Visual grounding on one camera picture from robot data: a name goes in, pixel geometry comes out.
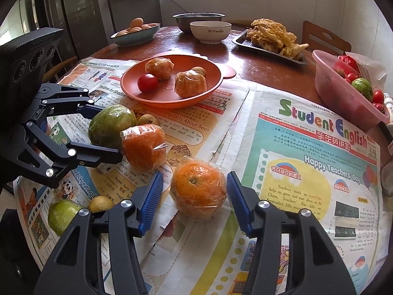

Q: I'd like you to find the green fruit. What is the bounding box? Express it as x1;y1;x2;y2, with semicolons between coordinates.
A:
47;199;81;236
88;104;137;150

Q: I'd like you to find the orange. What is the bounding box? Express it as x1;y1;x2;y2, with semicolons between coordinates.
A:
175;70;207;99
170;157;227;220
121;124;167;173
145;57;175;81

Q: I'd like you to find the red cherry tomato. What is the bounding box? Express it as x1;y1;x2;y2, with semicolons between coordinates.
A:
137;74;159;93

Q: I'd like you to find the small yellow longan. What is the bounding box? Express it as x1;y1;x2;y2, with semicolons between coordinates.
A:
192;67;207;77
89;196;114;213

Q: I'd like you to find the small longan behind green fruit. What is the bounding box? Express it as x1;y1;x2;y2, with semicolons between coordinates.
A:
138;114;161;126

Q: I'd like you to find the wooden chair left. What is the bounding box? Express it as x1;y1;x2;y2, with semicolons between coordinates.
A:
42;56;78;83

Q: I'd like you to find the wooden chair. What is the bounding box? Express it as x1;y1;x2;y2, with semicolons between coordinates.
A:
302;21;352;55
42;56;78;83

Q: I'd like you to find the left newspaper sheet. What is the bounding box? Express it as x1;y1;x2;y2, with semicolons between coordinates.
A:
13;57;256;295

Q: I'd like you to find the orange plastic plate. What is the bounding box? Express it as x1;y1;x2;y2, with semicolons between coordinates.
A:
120;53;237;109

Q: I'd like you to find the bowl of eggs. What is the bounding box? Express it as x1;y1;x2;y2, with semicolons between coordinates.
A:
111;17;161;47

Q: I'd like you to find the right Student English newspaper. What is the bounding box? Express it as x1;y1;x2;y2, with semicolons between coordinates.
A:
134;88;391;295

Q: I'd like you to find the stainless steel bowl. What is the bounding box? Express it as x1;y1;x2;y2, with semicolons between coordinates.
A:
172;12;225;33

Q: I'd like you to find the white ceramic bowl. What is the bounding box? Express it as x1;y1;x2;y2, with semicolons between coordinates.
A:
190;21;232;45

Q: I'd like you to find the metal tray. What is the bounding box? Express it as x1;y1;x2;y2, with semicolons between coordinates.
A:
232;31;307;65

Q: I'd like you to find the pink plastic basin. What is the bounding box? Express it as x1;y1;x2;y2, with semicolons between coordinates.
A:
312;50;390;132

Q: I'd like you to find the pile of fried food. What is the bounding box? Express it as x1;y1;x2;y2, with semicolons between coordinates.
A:
246;19;309;61

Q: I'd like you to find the white plastic bag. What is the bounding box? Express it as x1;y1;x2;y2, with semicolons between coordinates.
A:
346;52;388;91

